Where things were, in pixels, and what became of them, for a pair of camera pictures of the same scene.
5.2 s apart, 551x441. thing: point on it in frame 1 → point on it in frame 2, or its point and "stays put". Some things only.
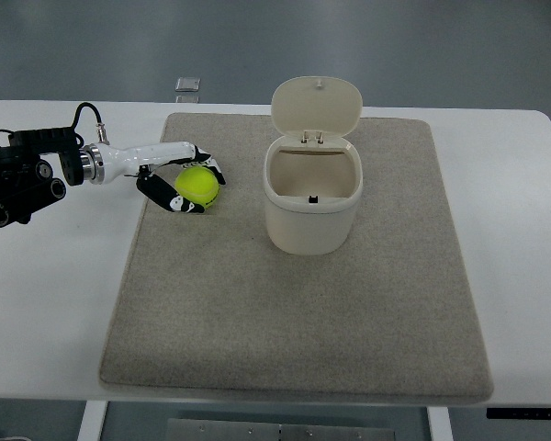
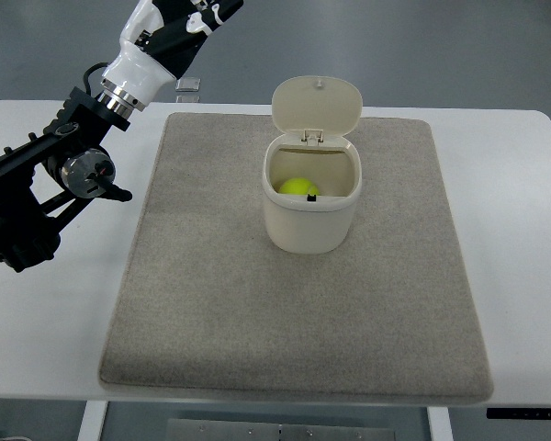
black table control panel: (527, 412) stays put
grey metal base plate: (219, 430) stays put
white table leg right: (439, 424) stays put
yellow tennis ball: (196, 185) → (298, 186)
